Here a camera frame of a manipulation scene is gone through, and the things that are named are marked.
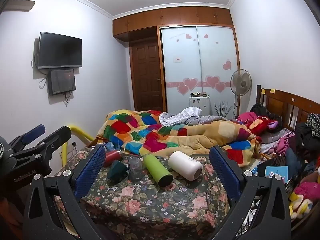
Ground black clothes pile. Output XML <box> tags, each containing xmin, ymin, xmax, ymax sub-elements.
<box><xmin>295</xmin><ymin>122</ymin><xmax>320</xmax><ymax>153</ymax></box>

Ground small black monitor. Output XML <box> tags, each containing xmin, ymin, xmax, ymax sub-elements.
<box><xmin>49</xmin><ymin>69</ymin><xmax>76</xmax><ymax>96</ymax></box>

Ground black wall television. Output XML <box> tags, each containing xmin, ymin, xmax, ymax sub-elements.
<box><xmin>37</xmin><ymin>32</ymin><xmax>83</xmax><ymax>69</ymax></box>

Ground red bottle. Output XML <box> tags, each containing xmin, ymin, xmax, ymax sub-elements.
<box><xmin>104</xmin><ymin>149</ymin><xmax>123</xmax><ymax>167</ymax></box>

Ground black bag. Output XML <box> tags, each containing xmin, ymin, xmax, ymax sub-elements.
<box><xmin>250</xmin><ymin>102</ymin><xmax>269</xmax><ymax>117</ymax></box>

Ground colourful patchwork quilt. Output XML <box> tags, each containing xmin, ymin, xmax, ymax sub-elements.
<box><xmin>96</xmin><ymin>109</ymin><xmax>262</xmax><ymax>168</ymax></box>

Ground wardrobe with heart stickers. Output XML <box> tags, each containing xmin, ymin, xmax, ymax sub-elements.
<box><xmin>159</xmin><ymin>25</ymin><xmax>240</xmax><ymax>120</ymax></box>

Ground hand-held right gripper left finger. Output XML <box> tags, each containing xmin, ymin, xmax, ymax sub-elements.
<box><xmin>22</xmin><ymin>144</ymin><xmax>107</xmax><ymax>240</ymax></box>

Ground pink plush toy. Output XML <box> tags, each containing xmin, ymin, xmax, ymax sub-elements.
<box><xmin>294</xmin><ymin>181</ymin><xmax>320</xmax><ymax>202</ymax></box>

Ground white air conditioner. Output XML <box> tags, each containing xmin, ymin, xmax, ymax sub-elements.
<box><xmin>4</xmin><ymin>0</ymin><xmax>36</xmax><ymax>12</ymax></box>

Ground pink cloth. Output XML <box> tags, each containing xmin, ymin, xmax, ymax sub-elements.
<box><xmin>236</xmin><ymin>112</ymin><xmax>258</xmax><ymax>124</ymax></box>

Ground standing fan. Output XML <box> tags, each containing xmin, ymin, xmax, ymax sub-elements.
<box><xmin>230</xmin><ymin>69</ymin><xmax>252</xmax><ymax>120</ymax></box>

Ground wooden overhead cabinets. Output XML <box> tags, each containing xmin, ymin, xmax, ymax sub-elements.
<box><xmin>112</xmin><ymin>6</ymin><xmax>234</xmax><ymax>40</ymax></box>

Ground yellow padded rail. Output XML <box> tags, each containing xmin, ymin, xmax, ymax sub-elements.
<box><xmin>60</xmin><ymin>124</ymin><xmax>95</xmax><ymax>167</ymax></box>

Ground wooden headboard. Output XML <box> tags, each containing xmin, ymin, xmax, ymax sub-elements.
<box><xmin>256</xmin><ymin>84</ymin><xmax>320</xmax><ymax>130</ymax></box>

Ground yellow plush toy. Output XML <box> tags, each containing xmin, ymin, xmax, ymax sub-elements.
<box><xmin>289</xmin><ymin>194</ymin><xmax>313</xmax><ymax>219</ymax></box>

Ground brown wooden door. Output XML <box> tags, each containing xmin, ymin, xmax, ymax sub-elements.
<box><xmin>129</xmin><ymin>37</ymin><xmax>164</xmax><ymax>112</ymax></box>

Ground dark green cup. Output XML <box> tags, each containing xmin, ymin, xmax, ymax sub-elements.
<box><xmin>107</xmin><ymin>159</ymin><xmax>129</xmax><ymax>181</ymax></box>

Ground white bottle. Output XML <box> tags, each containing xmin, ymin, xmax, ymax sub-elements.
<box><xmin>168</xmin><ymin>151</ymin><xmax>203</xmax><ymax>181</ymax></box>

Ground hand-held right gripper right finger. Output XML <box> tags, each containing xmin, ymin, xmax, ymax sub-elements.
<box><xmin>209</xmin><ymin>145</ymin><xmax>292</xmax><ymax>240</ymax></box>

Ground clear glass cup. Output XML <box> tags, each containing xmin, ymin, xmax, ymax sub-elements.
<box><xmin>128</xmin><ymin>156</ymin><xmax>145</xmax><ymax>182</ymax></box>

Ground grey striped cloth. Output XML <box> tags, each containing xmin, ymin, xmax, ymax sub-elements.
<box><xmin>159</xmin><ymin>107</ymin><xmax>233</xmax><ymax>127</ymax></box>

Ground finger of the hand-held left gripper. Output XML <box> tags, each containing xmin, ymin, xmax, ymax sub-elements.
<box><xmin>30</xmin><ymin>126</ymin><xmax>72</xmax><ymax>163</ymax></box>
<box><xmin>7</xmin><ymin>124</ymin><xmax>46</xmax><ymax>153</ymax></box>

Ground small white cabinet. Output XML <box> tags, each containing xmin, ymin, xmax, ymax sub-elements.
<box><xmin>189</xmin><ymin>95</ymin><xmax>210</xmax><ymax>117</ymax></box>

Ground green bottle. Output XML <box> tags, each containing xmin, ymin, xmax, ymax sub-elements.
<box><xmin>143</xmin><ymin>154</ymin><xmax>174</xmax><ymax>187</ymax></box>

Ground red plush toy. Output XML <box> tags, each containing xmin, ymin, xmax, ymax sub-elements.
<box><xmin>246</xmin><ymin>116</ymin><xmax>279</xmax><ymax>137</ymax></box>

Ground blue booklet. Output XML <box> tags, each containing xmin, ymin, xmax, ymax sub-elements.
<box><xmin>265</xmin><ymin>166</ymin><xmax>288</xmax><ymax>180</ymax></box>

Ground dried plant bundle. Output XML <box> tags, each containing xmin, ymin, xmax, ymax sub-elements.
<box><xmin>214</xmin><ymin>101</ymin><xmax>233</xmax><ymax>119</ymax></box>

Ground floral bed sheet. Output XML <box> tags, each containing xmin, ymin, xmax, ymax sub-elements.
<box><xmin>54</xmin><ymin>146</ymin><xmax>232</xmax><ymax>240</ymax></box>

